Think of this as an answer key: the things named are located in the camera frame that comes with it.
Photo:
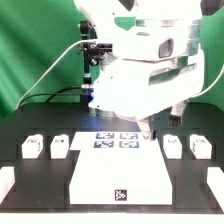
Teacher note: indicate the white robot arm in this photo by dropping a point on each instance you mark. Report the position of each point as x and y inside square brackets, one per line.
[149, 56]

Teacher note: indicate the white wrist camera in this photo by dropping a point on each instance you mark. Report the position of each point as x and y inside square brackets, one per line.
[166, 48]

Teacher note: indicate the white sheet with markers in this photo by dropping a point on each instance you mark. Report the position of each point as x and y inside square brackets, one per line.
[111, 140]

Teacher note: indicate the black camera on stand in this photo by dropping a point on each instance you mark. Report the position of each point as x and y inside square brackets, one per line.
[93, 54]

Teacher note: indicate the white front rail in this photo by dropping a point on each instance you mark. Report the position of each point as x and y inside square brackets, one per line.
[15, 218]

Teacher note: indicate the white obstacle bracket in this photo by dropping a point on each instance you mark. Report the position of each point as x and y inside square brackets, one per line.
[7, 180]
[215, 181]

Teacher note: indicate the white obstacle right bracket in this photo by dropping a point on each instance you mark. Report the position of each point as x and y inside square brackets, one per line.
[215, 181]

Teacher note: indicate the white obstacle left bracket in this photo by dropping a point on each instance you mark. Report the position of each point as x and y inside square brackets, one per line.
[7, 180]

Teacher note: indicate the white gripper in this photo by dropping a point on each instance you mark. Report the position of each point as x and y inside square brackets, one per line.
[133, 90]

